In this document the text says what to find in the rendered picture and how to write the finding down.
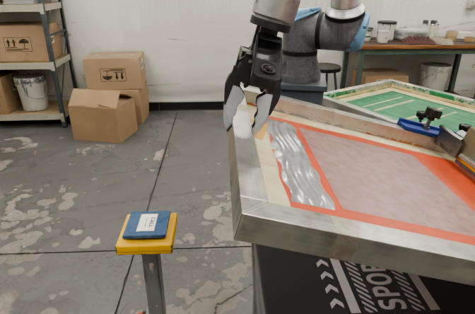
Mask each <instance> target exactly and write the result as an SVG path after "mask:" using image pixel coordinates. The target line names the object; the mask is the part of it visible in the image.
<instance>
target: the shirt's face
mask: <svg viewBox="0 0 475 314"><path fill-rule="evenodd" d="M259 251H260V256H261V261H262V270H263V275H264V283H265V289H266V297H267V303H268V307H269V314H332V312H331V309H330V307H329V303H328V300H327V297H326V294H325V292H324V289H323V286H322V282H321V280H320V277H319V274H318V271H317V268H316V265H315V261H314V259H313V256H312V255H309V254H305V253H301V252H295V251H290V250H284V249H280V248H273V247H269V246H265V245H259ZM421 277H422V278H423V280H424V282H425V283H426V284H427V286H428V287H429V289H430V290H431V291H432V293H433V295H434V296H435V297H436V299H437V300H438V302H439V303H440V305H441V306H442V308H443V309H444V310H411V311H393V312H375V313H339V314H475V286H472V285H468V284H461V283H457V282H453V281H445V280H442V279H435V278H430V277H424V276H421Z"/></svg>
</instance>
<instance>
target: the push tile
mask: <svg viewBox="0 0 475 314"><path fill-rule="evenodd" d="M169 220H170V211H132V212H131V214H130V217H129V220H128V222H127V225H126V228H125V230H124V233H123V236H122V238H123V239H132V238H165V237H166V234H167V230H168V224H169Z"/></svg>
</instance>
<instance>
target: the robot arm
mask: <svg viewBox="0 0 475 314"><path fill-rule="evenodd" d="M299 5H300V0H256V1H255V2H254V5H253V8H252V11H253V13H254V14H252V15H251V18H250V22H251V23H253V24H255V25H257V27H256V29H255V32H254V37H253V39H252V44H251V46H249V47H245V46H242V45H241V46H240V51H239V53H238V56H237V61H236V64H235V65H234V66H233V70H232V71H231V72H230V73H229V74H228V77H227V79H226V81H225V88H224V106H223V122H224V126H225V130H226V131H227V132H228V131H229V129H230V128H231V126H232V124H233V117H234V116H235V115H236V112H237V106H238V105H239V104H240V103H241V102H242V101H243V99H244V97H245V93H244V91H243V89H242V88H241V87H240V82H242V83H243V86H244V88H246V87H248V86H254V87H257V88H259V89H260V92H263V93H261V94H259V95H258V96H257V97H256V105H257V111H256V112H255V114H254V122H253V125H252V130H253V133H254V135H255V134H256V133H257V132H258V131H259V130H260V129H261V128H262V127H263V125H264V124H265V122H266V121H267V119H268V118H269V116H270V115H271V113H272V112H273V110H274V108H275V107H276V104H277V103H278V101H279V98H280V96H281V82H284V83H292V84H310V83H317V82H319V81H320V78H321V72H320V69H319V63H318V60H317V50H335V51H345V52H358V51H359V50H361V48H362V46H363V43H364V40H365V36H366V33H367V29H368V24H369V21H370V14H369V13H365V6H364V4H362V3H361V2H360V0H330V4H329V5H328V6H327V7H326V8H325V12H321V11H322V10H321V7H319V6H318V7H309V8H299ZM278 32H281V33H283V39H282V37H277V34H278ZM282 44H283V47H282Z"/></svg>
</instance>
